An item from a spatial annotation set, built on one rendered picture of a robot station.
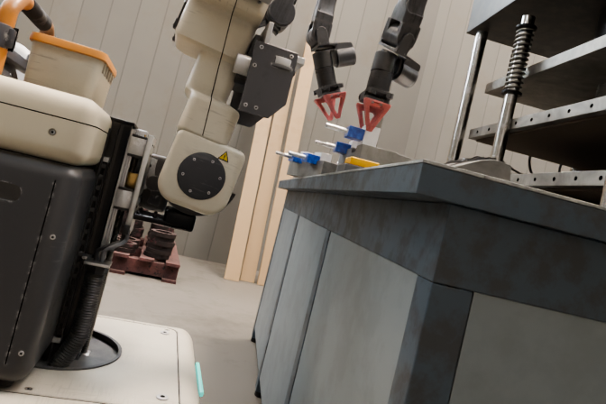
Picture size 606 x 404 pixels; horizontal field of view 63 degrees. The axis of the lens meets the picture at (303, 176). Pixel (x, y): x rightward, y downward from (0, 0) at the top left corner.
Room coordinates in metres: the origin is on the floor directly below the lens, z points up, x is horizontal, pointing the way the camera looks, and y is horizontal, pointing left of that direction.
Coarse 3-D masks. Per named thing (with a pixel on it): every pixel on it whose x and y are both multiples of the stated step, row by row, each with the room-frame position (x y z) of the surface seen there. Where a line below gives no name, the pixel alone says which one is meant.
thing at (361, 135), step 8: (336, 128) 1.21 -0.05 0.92; (344, 128) 1.22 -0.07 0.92; (352, 128) 1.20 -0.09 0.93; (360, 128) 1.21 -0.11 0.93; (376, 128) 1.21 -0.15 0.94; (344, 136) 1.23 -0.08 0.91; (352, 136) 1.20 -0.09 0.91; (360, 136) 1.21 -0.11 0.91; (368, 136) 1.20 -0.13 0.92; (376, 136) 1.21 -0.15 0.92; (368, 144) 1.21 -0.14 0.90
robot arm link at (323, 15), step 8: (320, 0) 1.43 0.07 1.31; (328, 0) 1.44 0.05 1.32; (320, 8) 1.43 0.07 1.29; (328, 8) 1.44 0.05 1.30; (312, 16) 1.47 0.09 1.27; (320, 16) 1.43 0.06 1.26; (328, 16) 1.43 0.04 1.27; (312, 24) 1.48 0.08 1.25; (320, 24) 1.43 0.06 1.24; (328, 24) 1.44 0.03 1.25; (312, 32) 1.43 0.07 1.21; (328, 32) 1.44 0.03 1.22; (312, 40) 1.44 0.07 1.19
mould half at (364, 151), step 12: (360, 144) 1.18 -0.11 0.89; (348, 156) 1.28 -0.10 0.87; (360, 156) 1.16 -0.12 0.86; (372, 156) 1.16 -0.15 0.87; (384, 156) 1.16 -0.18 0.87; (396, 156) 1.17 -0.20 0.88; (336, 168) 1.41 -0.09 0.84; (468, 168) 1.19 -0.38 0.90; (480, 168) 1.19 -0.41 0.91; (492, 168) 1.19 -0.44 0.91; (504, 168) 1.20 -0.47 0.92
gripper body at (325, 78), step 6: (318, 72) 1.46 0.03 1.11; (324, 72) 1.45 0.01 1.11; (330, 72) 1.45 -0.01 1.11; (318, 78) 1.46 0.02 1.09; (324, 78) 1.45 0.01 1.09; (330, 78) 1.45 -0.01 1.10; (318, 84) 1.47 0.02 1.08; (324, 84) 1.45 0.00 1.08; (330, 84) 1.45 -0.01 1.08; (336, 84) 1.43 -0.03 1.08; (342, 84) 1.44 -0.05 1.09; (324, 90) 1.43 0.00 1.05; (330, 90) 1.47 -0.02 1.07
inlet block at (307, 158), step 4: (288, 152) 1.47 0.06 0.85; (292, 152) 1.47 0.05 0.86; (296, 152) 1.48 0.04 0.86; (316, 152) 1.52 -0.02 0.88; (320, 152) 1.49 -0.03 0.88; (296, 156) 1.48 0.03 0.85; (300, 156) 1.48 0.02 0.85; (304, 156) 1.48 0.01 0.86; (308, 156) 1.47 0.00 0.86; (312, 156) 1.48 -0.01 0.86; (316, 156) 1.48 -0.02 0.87; (320, 156) 1.49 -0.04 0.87; (324, 156) 1.49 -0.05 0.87; (328, 156) 1.49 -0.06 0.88; (304, 160) 1.49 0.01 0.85; (308, 160) 1.47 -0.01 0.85; (312, 160) 1.48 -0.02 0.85; (316, 160) 1.48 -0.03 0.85; (320, 160) 1.48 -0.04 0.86; (324, 160) 1.49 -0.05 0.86; (328, 160) 1.50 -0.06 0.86; (312, 164) 1.51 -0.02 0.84; (316, 164) 1.49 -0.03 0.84
